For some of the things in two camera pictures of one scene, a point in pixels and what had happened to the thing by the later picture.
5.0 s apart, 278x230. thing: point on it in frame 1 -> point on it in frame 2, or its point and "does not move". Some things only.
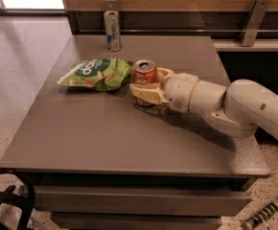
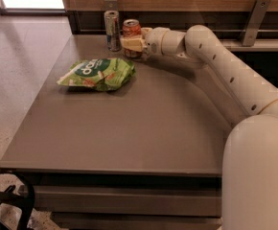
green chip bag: x=100 y=74 does not move
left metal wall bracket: x=110 y=5 does not move
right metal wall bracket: x=255 y=21 does not move
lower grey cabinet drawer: x=137 y=220 does not move
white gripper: x=178 y=91 -> x=155 y=41
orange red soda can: x=145 y=72 -> x=131 y=28
